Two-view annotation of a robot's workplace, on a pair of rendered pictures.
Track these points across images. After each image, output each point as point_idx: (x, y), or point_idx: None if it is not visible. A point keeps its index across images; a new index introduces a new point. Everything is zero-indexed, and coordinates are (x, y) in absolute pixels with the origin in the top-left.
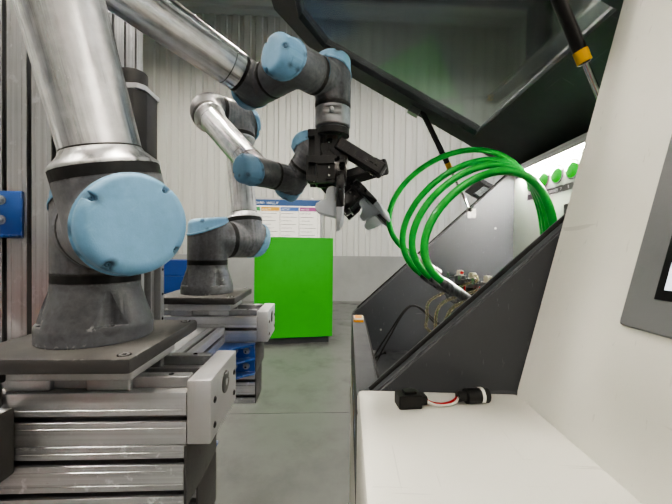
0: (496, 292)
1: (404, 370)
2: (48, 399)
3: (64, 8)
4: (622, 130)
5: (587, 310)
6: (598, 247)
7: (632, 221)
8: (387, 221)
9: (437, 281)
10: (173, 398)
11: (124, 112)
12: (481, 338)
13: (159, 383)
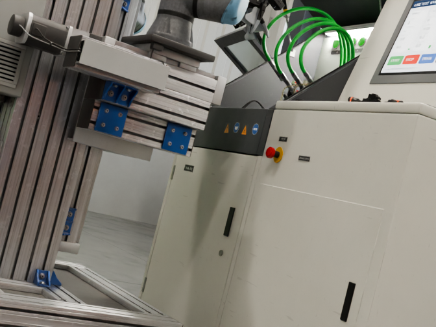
0: (332, 76)
1: (294, 97)
2: (167, 65)
3: None
4: (383, 28)
5: (361, 82)
6: (368, 64)
7: (378, 56)
8: (263, 37)
9: (303, 71)
10: (212, 81)
11: None
12: (323, 93)
13: (204, 74)
